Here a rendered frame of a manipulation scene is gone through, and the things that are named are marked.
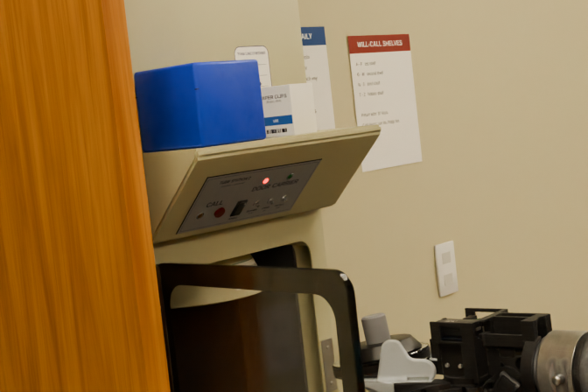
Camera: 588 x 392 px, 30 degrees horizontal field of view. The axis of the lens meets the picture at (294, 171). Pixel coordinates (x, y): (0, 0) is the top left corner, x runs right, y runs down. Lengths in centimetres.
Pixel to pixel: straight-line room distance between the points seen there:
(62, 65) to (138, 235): 20
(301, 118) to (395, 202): 102
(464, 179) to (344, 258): 46
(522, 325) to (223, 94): 39
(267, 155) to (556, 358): 39
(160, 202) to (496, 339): 38
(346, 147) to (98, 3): 39
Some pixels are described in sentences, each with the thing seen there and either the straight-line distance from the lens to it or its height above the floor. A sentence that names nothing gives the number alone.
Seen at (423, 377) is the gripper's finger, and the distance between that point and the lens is 118.
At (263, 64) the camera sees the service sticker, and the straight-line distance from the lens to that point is 139.
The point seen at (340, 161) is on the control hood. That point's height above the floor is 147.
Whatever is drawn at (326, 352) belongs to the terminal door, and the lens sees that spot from 103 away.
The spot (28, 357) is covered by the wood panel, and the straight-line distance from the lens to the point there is 129.
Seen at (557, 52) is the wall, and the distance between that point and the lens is 294.
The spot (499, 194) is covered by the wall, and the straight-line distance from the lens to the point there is 264.
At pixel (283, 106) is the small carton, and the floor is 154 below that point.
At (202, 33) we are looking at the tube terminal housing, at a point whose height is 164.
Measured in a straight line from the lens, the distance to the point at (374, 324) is 123.
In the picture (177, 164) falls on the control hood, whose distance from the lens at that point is 116.
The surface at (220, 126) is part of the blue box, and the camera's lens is 117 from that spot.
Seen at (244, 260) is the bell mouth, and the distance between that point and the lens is 139.
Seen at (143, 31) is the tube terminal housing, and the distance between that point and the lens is 126.
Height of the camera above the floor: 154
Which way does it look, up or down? 3 degrees down
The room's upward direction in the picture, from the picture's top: 6 degrees counter-clockwise
